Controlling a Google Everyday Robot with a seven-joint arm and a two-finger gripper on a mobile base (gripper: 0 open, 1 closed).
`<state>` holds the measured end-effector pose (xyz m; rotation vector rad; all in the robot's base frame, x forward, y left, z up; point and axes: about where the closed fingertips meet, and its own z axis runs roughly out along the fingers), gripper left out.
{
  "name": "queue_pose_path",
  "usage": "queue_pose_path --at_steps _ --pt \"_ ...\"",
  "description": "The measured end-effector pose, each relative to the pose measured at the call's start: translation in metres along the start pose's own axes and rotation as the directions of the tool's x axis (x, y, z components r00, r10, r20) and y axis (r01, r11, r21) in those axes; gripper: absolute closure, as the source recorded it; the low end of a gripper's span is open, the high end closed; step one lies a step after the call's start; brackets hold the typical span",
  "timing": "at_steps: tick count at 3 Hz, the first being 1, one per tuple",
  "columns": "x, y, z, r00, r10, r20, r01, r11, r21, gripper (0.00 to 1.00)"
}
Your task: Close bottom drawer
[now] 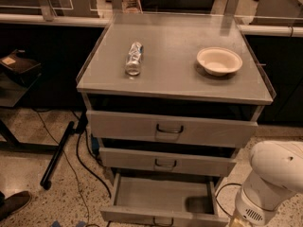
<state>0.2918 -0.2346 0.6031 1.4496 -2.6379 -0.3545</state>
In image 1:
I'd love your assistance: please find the grey drawer cabinet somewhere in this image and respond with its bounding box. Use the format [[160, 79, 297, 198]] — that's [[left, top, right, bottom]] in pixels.
[[76, 12, 277, 187]]

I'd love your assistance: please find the black stand leg bar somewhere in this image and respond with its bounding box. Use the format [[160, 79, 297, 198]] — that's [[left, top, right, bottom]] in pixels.
[[40, 121, 74, 190]]

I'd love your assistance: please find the black box with label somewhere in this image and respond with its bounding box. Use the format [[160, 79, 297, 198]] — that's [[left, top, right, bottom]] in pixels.
[[0, 49, 42, 87]]

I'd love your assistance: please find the dark shoe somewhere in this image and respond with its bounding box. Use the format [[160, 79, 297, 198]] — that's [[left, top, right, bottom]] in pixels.
[[0, 191, 31, 221]]

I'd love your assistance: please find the black looped cable right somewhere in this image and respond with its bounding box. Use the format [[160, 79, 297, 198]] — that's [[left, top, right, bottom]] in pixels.
[[215, 183, 242, 218]]

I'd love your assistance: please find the grey drawer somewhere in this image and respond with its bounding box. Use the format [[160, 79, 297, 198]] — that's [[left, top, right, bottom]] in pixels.
[[87, 111, 258, 148], [99, 148, 236, 177], [101, 172, 228, 227]]

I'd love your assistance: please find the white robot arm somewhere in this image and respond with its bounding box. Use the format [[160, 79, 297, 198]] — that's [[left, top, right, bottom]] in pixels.
[[227, 141, 303, 227]]

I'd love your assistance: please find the crushed silver can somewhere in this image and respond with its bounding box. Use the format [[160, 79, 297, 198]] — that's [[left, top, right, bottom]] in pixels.
[[125, 42, 144, 77]]

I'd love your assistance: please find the clear plastic jar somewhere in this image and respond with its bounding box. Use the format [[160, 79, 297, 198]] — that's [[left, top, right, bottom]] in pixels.
[[122, 0, 142, 13]]

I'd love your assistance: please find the white paper bowl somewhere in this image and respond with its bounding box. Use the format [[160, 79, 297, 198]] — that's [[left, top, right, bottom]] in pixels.
[[196, 47, 242, 77]]

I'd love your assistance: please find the black floor cable left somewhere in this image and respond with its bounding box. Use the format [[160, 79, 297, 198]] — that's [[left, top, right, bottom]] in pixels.
[[71, 111, 113, 227]]

